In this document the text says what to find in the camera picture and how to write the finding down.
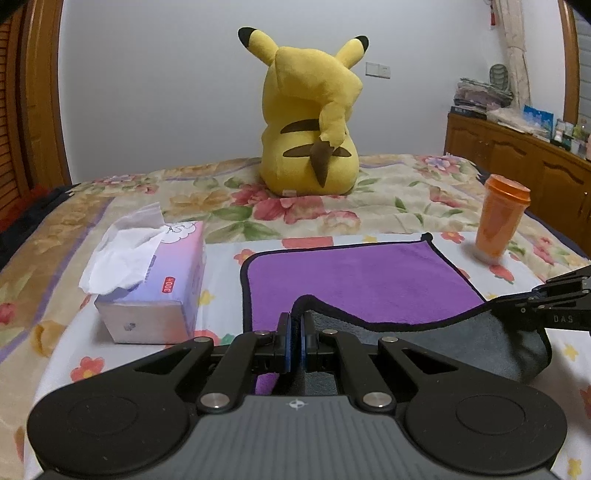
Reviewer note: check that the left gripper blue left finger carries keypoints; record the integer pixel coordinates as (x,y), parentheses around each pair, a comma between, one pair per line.
(273,348)

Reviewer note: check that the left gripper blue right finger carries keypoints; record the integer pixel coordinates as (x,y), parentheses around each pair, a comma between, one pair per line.
(318,345)

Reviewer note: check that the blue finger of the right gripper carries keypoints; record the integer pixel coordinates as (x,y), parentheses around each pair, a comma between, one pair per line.
(575,281)
(545,307)

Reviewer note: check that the purple and grey towel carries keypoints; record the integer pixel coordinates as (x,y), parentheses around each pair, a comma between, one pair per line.
(410,289)

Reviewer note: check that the wooden sideboard cabinet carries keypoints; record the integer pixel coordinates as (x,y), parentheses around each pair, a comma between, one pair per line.
(559,181)

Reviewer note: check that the orange lidded cup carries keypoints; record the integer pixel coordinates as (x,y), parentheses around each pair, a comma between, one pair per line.
(504,205)

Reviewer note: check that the small bottles on cabinet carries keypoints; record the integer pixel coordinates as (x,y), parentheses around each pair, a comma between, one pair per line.
(573,138)

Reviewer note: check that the purple tissue box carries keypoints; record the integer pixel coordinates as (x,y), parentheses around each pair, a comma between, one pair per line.
(145,277)

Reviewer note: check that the blue picture card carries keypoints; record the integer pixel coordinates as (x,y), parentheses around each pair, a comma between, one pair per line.
(541,122)

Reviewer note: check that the yellow Pikachu plush toy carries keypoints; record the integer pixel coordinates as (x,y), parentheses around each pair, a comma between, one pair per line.
(308,97)

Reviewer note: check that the folded clothes pile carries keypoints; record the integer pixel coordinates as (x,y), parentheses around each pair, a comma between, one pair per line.
(475,99)

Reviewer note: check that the floral bed sheet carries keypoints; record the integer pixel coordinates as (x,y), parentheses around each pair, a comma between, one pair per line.
(40,296)

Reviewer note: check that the beige curtain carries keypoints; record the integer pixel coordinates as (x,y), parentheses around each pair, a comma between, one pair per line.
(510,13)

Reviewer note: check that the wooden slatted headboard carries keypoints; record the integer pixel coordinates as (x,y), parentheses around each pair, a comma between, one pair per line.
(13,181)

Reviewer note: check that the white wall switch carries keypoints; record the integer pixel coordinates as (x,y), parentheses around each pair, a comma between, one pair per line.
(377,70)

